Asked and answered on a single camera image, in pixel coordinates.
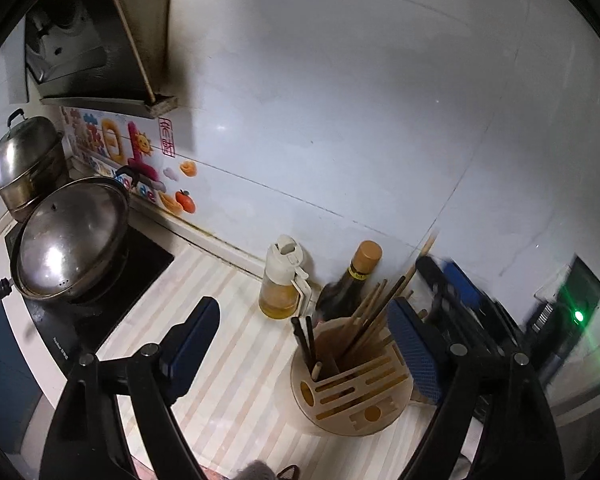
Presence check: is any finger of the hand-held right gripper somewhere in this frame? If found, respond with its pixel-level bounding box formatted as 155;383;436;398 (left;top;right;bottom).
415;255;523;356

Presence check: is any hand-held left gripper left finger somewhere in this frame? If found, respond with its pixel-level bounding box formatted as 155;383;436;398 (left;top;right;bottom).
45;296;221;480

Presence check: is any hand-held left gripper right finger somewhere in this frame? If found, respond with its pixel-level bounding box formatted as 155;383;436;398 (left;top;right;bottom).
387;297;566;480

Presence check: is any beige utensil holder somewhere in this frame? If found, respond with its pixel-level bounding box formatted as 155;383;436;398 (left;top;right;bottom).
290;317;413;433

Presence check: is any bundle of wooden chopsticks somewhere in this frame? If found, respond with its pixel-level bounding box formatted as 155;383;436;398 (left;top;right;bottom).
337;262;417;361

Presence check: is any dark soy sauce bottle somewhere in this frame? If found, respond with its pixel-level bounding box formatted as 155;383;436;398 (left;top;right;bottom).
315;240;383;323

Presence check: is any black induction cooktop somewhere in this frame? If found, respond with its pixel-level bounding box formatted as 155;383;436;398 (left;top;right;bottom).
5;222;176;376

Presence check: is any clear oil bottle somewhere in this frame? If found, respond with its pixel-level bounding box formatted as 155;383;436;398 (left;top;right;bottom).
258;235;311;321

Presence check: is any black chopstick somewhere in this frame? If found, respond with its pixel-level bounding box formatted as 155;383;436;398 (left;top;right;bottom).
291;316;308;362
305;315;318;367

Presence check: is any black wok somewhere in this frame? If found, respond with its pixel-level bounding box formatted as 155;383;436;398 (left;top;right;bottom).
0;165;142;318

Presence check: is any steel wok lid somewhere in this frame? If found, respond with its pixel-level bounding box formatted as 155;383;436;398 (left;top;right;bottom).
19;187;126;301

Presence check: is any blue cabinet door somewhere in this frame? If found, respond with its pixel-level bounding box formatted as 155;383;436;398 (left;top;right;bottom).
0;270;46;456

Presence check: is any steel steamer pot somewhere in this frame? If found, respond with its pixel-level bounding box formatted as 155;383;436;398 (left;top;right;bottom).
0;109;70;221

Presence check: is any black range hood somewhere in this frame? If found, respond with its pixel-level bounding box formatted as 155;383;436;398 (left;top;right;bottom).
24;0;177;116

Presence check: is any colourful wall sticker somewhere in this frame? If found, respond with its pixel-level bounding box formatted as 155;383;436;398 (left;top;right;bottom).
60;106;200;217

